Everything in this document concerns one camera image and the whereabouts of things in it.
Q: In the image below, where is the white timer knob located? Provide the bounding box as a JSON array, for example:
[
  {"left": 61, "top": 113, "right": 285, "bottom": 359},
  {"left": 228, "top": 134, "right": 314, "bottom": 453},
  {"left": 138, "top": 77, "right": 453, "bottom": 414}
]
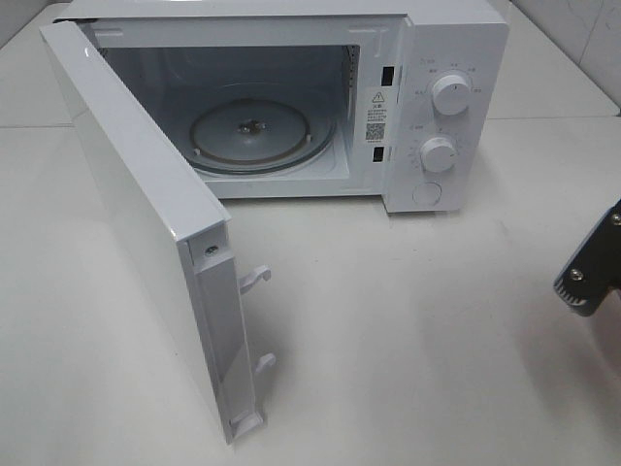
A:
[{"left": 420, "top": 136, "right": 457, "bottom": 173}]

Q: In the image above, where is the white microwave door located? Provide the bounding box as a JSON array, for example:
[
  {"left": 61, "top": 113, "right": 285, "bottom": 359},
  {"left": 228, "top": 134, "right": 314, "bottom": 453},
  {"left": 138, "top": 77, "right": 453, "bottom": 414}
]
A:
[{"left": 41, "top": 21, "right": 276, "bottom": 443}]

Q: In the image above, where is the glass microwave turntable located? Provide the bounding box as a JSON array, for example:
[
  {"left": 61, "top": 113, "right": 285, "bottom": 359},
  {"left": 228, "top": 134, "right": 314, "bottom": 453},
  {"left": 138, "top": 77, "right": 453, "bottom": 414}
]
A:
[{"left": 188, "top": 98, "right": 336, "bottom": 176}]

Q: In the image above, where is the upper white power knob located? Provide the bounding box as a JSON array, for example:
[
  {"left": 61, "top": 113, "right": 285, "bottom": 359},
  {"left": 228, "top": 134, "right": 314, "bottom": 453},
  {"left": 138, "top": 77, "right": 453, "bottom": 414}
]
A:
[{"left": 431, "top": 71, "right": 472, "bottom": 117}]

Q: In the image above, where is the white microwave oven body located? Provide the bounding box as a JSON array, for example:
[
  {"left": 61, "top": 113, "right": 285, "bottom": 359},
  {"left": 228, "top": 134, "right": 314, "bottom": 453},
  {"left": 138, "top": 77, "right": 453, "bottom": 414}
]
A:
[{"left": 49, "top": 1, "right": 508, "bottom": 214}]

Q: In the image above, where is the round white door button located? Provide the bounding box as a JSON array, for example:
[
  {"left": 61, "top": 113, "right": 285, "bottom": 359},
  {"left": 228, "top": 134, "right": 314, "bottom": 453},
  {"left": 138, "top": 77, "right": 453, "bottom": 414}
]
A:
[{"left": 412, "top": 182, "right": 442, "bottom": 207}]

